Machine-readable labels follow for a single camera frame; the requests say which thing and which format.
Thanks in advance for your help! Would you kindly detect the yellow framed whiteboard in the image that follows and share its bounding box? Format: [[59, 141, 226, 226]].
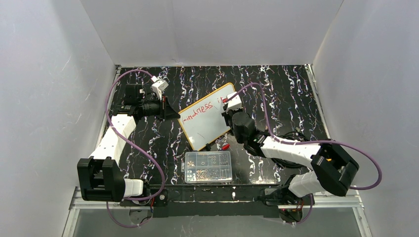
[[178, 82, 235, 151]]

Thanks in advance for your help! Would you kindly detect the red marker cap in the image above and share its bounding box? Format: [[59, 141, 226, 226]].
[[221, 144, 230, 151]]

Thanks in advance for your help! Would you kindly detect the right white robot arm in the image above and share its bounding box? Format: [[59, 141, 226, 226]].
[[221, 109, 359, 198]]

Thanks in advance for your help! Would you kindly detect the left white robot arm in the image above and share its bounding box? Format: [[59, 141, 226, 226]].
[[77, 79, 180, 202]]

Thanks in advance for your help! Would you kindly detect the clear plastic screw box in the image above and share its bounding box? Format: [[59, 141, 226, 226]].
[[184, 151, 232, 184]]

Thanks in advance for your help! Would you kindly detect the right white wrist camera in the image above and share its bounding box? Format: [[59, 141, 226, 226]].
[[222, 92, 243, 113]]

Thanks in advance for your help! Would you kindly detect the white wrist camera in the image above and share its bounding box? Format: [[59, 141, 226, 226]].
[[222, 92, 243, 113], [151, 76, 168, 100]]

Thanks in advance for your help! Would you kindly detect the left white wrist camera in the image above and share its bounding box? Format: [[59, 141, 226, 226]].
[[151, 76, 168, 100]]

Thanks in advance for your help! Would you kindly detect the aluminium side rail left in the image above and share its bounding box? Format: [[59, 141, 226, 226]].
[[86, 65, 122, 159]]

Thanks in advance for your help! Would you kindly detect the aluminium side rail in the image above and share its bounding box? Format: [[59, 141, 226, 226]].
[[86, 65, 122, 159], [304, 64, 330, 138]]

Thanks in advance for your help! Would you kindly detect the black ethernet cable teal plug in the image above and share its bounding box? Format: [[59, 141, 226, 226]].
[[271, 130, 312, 169]]

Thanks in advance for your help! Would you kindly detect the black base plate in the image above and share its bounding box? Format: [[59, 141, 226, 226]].
[[120, 184, 315, 219]]

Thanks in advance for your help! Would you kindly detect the aluminium side rail right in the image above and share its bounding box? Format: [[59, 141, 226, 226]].
[[304, 64, 330, 138]]

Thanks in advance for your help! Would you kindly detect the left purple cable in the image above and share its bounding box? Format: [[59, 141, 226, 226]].
[[104, 69, 168, 228]]

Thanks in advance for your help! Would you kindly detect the aluminium front rail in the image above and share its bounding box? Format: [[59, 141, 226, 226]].
[[69, 185, 364, 209]]

